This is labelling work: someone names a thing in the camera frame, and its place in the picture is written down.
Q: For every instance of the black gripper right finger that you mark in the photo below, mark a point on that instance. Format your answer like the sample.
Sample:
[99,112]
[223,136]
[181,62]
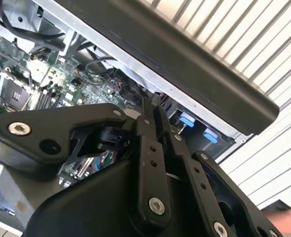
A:
[197,172]

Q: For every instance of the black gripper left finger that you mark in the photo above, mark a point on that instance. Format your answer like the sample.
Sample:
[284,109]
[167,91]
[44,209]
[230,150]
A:
[47,123]

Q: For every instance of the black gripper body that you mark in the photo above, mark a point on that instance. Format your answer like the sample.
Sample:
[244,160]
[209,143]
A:
[98,209]

